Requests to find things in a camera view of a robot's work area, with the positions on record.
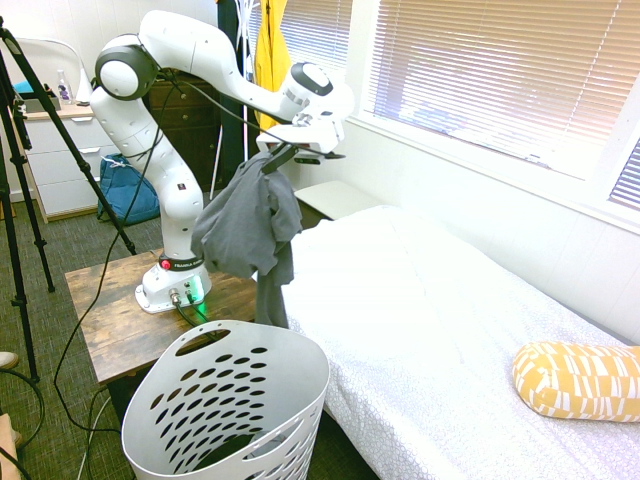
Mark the narrow white window blind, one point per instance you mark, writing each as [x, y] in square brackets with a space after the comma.
[627, 180]

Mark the beige shoe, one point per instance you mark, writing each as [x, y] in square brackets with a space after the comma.
[7, 360]

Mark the yellow hanging garment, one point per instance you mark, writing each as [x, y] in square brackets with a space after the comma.
[272, 55]

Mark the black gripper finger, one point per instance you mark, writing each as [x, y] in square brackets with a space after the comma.
[277, 160]

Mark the dark brown wooden dresser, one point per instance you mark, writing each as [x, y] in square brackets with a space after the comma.
[190, 130]

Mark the rustic brown wooden table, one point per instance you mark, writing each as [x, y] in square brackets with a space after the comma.
[115, 325]

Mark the bed with white sheet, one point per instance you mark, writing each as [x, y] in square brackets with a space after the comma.
[425, 325]

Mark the grey t-shirt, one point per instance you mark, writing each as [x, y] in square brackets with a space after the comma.
[245, 220]

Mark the white perforated laundry basket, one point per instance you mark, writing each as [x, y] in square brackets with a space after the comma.
[280, 380]

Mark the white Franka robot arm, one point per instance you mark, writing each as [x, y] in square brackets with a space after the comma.
[175, 190]

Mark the black camera tripod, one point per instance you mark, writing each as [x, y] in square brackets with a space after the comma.
[20, 200]

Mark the yellow white patterned bolster pillow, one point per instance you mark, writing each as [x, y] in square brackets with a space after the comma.
[575, 385]

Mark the blue fabric bag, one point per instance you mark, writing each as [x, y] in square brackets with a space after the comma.
[130, 195]

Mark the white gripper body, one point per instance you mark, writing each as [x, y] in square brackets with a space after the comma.
[310, 135]

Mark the wide white window blind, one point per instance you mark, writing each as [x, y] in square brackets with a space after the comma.
[500, 75]

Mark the dark navy hanging garment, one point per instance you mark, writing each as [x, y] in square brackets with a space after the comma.
[231, 30]

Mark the clear plastic bottle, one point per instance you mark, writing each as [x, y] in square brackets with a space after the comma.
[65, 90]

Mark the white desk lamp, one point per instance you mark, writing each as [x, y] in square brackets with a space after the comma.
[75, 65]

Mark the white drawer dresser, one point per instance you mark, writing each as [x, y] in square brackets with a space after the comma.
[55, 165]

